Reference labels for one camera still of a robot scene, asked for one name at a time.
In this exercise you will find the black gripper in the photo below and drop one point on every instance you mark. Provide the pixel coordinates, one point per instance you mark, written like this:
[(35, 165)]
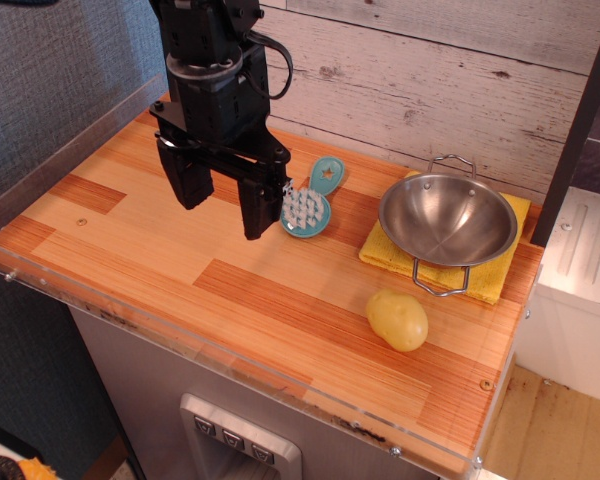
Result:
[(216, 122)]

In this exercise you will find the yellow potato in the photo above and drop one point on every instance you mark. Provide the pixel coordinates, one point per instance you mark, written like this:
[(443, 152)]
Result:
[(398, 319)]

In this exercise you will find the steel colander bowl with handles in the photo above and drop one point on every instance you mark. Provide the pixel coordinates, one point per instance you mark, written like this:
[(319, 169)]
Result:
[(448, 218)]

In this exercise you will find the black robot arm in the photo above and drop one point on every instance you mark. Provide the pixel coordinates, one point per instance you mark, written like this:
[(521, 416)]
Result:
[(214, 23)]

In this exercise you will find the blue brush with white bristles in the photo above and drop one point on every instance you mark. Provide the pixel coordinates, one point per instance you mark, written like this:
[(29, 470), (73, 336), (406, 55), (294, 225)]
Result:
[(306, 212)]

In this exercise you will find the grey toy fridge cabinet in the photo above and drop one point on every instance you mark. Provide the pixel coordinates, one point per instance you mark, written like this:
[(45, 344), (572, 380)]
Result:
[(145, 382)]

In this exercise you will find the clear acrylic table guard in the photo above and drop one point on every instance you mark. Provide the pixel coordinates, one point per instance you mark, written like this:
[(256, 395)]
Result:
[(103, 234)]

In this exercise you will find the silver dispenser button panel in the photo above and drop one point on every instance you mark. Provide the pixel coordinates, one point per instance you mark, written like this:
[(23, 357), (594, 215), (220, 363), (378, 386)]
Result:
[(226, 446)]

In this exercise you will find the yellow folded cloth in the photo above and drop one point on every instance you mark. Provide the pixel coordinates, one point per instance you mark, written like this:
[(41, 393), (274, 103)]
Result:
[(486, 280)]

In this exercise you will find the yellow black object at corner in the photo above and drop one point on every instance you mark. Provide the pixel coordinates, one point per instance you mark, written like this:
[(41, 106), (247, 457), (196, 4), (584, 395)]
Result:
[(26, 469)]

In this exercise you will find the white toy appliance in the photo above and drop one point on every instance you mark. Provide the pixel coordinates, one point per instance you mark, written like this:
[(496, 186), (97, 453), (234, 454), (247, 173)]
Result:
[(559, 336)]

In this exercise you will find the dark vertical post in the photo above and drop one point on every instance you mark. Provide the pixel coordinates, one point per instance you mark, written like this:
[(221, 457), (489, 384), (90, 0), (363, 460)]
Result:
[(567, 165)]

